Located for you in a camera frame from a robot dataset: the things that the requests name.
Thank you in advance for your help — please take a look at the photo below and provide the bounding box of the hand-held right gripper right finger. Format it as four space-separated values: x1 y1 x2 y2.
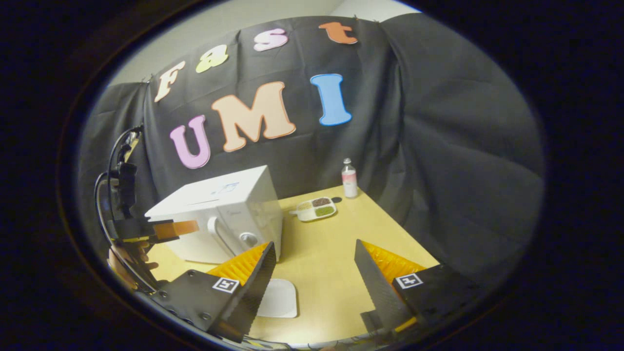
354 239 488 334

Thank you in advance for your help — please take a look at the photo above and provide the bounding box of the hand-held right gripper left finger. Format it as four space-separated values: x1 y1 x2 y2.
146 241 277 343

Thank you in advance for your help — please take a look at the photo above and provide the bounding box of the white microwave oven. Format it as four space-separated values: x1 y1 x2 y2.
145 165 283 264

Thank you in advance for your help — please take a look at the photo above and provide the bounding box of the white square plate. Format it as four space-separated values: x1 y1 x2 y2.
257 279 298 318

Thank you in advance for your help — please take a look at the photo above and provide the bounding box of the small black block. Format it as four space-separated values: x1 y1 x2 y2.
361 312 387 333

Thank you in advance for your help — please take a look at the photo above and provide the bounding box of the white divided tray with grains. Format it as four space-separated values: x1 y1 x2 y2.
296 196 337 222

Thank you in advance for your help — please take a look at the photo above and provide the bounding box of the small bottle with pink label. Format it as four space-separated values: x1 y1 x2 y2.
342 158 358 198

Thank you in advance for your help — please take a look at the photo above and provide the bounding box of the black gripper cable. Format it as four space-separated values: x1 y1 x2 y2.
95 126 147 292

